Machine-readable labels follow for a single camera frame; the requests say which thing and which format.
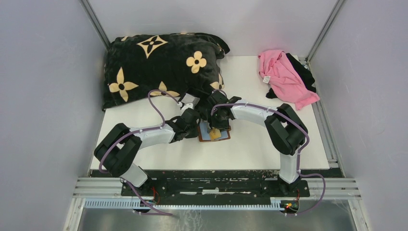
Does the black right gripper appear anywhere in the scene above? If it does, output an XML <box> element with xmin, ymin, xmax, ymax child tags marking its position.
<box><xmin>206</xmin><ymin>108</ymin><xmax>230</xmax><ymax>133</ymax></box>

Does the brown leather card holder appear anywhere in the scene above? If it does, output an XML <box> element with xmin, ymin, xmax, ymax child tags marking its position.
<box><xmin>198</xmin><ymin>121</ymin><xmax>231</xmax><ymax>142</ymax></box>

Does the yellow card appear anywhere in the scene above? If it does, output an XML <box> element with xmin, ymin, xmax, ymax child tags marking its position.
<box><xmin>208</xmin><ymin>128</ymin><xmax>222</xmax><ymax>141</ymax></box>

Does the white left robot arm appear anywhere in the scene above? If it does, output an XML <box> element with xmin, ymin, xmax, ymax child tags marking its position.
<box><xmin>94</xmin><ymin>108</ymin><xmax>200</xmax><ymax>196</ymax></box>

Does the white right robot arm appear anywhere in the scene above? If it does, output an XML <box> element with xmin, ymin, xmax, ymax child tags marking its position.
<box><xmin>204</xmin><ymin>91</ymin><xmax>310</xmax><ymax>196</ymax></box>

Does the white card stack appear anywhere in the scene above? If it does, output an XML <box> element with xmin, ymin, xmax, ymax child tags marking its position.
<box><xmin>181</xmin><ymin>93</ymin><xmax>200</xmax><ymax>105</ymax></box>

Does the pink cloth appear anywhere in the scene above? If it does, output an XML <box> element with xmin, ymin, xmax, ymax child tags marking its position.
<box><xmin>258</xmin><ymin>50</ymin><xmax>320</xmax><ymax>110</ymax></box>

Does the black floral plush pillow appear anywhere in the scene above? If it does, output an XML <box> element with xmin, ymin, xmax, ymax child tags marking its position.
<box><xmin>102</xmin><ymin>33</ymin><xmax>230</xmax><ymax>109</ymax></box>

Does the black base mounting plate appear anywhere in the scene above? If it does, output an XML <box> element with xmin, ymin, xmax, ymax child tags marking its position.
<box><xmin>90</xmin><ymin>169</ymin><xmax>343</xmax><ymax>206</ymax></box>

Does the black cloth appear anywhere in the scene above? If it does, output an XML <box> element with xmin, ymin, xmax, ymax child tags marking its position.
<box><xmin>266</xmin><ymin>52</ymin><xmax>316</xmax><ymax>99</ymax></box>

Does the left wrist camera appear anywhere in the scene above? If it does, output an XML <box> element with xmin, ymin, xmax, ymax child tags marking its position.
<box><xmin>178</xmin><ymin>102</ymin><xmax>195</xmax><ymax>112</ymax></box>

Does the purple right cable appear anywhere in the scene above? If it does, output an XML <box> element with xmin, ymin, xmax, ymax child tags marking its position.
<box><xmin>210</xmin><ymin>89</ymin><xmax>327</xmax><ymax>216</ymax></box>

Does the white slotted cable duct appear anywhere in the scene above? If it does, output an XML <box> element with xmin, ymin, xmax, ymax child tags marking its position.
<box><xmin>84</xmin><ymin>198</ymin><xmax>284</xmax><ymax>211</ymax></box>

